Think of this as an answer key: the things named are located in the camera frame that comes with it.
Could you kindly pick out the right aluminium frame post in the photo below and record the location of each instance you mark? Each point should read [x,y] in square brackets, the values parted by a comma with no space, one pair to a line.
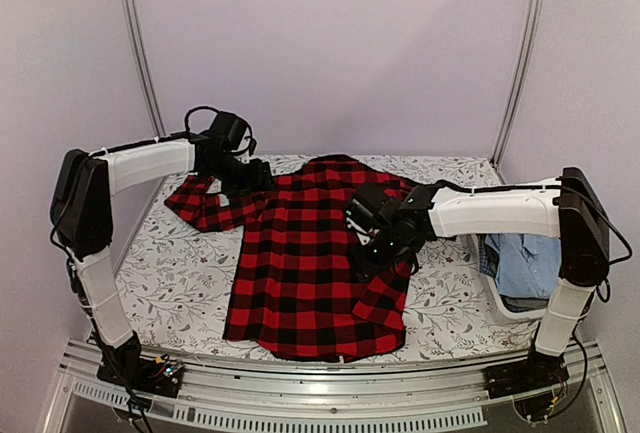
[528,39]

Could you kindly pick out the floral patterned table cloth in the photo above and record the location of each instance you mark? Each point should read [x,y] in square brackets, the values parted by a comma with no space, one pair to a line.
[175,285]

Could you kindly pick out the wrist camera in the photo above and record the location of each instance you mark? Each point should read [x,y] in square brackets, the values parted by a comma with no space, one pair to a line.
[232,134]
[371,211]

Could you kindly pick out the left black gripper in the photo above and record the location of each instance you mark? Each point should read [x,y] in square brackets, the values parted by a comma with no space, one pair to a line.
[258,180]

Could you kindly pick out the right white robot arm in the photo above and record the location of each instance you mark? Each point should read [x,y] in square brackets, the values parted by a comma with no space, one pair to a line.
[566,208]

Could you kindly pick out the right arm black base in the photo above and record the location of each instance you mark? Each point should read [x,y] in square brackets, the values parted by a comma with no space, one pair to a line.
[535,371]

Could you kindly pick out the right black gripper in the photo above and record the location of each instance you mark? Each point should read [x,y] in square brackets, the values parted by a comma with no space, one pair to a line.
[365,266]

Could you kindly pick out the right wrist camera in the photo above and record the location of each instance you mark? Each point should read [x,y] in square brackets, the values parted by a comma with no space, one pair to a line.
[371,211]

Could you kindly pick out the red black plaid shirt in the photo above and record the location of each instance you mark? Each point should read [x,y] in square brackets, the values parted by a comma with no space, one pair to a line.
[295,292]

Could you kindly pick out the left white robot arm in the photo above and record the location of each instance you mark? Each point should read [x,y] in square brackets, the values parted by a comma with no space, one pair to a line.
[81,211]

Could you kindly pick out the aluminium frame post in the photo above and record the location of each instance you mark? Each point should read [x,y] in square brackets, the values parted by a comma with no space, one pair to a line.
[142,66]
[528,39]

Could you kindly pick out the dark checked shirt in basket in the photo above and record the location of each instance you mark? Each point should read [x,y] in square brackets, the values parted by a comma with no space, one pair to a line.
[488,258]

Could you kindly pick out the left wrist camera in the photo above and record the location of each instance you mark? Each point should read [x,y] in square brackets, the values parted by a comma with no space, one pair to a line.
[232,134]

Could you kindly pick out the light blue collared shirt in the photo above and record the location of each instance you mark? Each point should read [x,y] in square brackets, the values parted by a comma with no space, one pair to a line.
[527,265]

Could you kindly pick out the white plastic laundry basket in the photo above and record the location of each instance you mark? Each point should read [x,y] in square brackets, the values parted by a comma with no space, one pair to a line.
[512,309]

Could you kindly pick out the left aluminium frame post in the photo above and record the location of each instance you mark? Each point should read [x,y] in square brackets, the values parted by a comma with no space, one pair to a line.
[142,66]

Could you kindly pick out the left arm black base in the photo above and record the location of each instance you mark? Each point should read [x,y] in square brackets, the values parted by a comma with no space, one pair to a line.
[125,366]

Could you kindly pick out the aluminium front rail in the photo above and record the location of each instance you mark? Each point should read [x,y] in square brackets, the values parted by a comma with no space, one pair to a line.
[239,395]

